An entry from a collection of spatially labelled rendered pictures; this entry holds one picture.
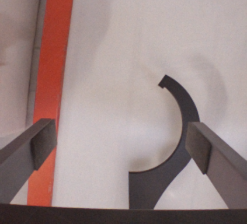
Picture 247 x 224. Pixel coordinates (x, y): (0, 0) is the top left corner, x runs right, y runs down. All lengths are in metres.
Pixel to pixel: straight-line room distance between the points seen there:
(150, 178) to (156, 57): 0.23
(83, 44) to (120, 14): 0.10
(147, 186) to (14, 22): 0.39
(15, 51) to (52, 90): 0.10
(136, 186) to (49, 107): 0.23
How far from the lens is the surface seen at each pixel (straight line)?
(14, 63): 0.40
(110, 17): 0.38
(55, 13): 0.41
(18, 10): 0.42
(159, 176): 0.34
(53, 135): 0.17
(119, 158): 0.37
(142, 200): 0.36
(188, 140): 0.17
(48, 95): 0.38
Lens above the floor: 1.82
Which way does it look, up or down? 2 degrees up
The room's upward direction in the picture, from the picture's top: 173 degrees counter-clockwise
